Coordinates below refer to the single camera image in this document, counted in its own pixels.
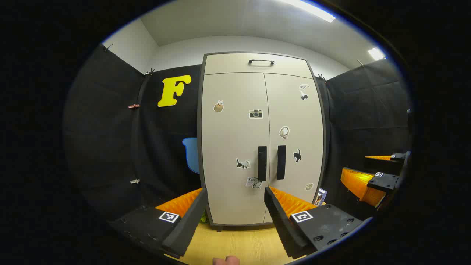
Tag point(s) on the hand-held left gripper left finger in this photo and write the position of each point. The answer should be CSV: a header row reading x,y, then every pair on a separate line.
x,y
187,228

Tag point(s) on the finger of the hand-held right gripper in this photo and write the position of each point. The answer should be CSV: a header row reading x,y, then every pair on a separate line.
x,y
382,165
384,182

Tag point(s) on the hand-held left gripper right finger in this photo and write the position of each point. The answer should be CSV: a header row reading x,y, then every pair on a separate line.
x,y
281,224

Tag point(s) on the white double-door shoe cabinet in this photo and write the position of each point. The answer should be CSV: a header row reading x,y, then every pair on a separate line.
x,y
199,154

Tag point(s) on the white headphones-sticker cabinet door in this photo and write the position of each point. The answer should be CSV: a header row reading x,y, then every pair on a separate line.
x,y
301,121

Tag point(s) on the white camera-sticker cabinet door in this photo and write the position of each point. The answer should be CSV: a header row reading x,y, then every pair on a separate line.
x,y
232,136

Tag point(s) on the white cabinet drawer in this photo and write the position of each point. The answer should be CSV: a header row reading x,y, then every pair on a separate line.
x,y
228,64

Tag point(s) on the small white blue box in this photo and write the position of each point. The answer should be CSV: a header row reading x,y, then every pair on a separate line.
x,y
321,196

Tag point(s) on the black cloth clip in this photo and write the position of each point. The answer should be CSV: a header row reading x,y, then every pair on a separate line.
x,y
150,71
360,62
322,77
107,47

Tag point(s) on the small ceiling light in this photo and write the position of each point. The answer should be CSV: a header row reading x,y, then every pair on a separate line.
x,y
376,53

